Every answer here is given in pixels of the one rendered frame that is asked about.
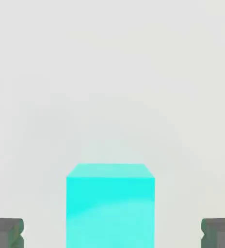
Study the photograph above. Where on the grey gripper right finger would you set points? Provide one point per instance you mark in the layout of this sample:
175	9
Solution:
221	234

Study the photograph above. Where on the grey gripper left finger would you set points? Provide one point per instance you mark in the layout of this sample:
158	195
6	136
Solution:
3	234

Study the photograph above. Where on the small cyan cube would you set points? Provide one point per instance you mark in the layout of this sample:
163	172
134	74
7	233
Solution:
110	209

